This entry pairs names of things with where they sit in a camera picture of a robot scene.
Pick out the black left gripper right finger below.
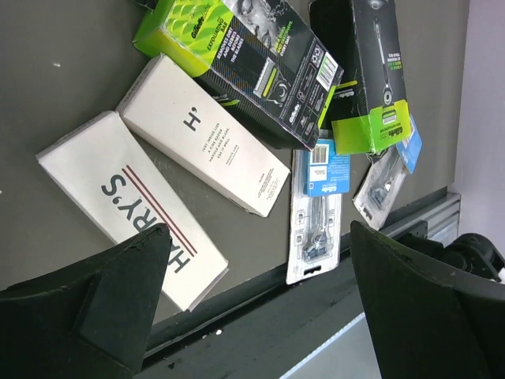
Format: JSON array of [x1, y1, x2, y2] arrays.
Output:
[[350, 221, 504, 378]]

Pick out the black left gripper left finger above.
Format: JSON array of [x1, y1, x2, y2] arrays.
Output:
[[1, 223, 171, 378]]

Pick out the black green Gillette razor box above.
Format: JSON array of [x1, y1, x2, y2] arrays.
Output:
[[309, 0, 411, 154]]

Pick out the black green exfoliating razor box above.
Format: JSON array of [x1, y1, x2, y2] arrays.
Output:
[[133, 0, 343, 150]]

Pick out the white Harry's razor box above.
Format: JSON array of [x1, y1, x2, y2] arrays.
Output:
[[36, 111, 228, 311]]

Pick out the blue tilted razor blister pack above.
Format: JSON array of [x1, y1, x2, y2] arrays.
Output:
[[353, 114, 423, 231]]

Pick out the blue Gillette razor blister pack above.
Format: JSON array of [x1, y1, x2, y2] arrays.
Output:
[[286, 137, 350, 285]]

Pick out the white H razor box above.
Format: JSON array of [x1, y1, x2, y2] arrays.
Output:
[[116, 54, 290, 218]]

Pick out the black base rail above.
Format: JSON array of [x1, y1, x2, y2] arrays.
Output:
[[142, 185, 462, 360]]

